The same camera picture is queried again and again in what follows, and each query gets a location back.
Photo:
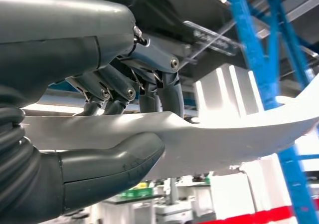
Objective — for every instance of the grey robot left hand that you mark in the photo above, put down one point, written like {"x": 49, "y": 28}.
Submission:
{"x": 62, "y": 34}

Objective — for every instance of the blue metal shelf rack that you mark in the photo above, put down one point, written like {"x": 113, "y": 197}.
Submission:
{"x": 249, "y": 50}

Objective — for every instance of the green plastic crate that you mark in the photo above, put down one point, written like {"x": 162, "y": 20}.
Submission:
{"x": 137, "y": 192}

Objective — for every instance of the left wrist clear acrylic plate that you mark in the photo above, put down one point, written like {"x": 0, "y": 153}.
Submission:
{"x": 214, "y": 39}

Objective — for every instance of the red barrier belt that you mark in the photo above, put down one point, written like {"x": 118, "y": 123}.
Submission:
{"x": 262, "y": 216}

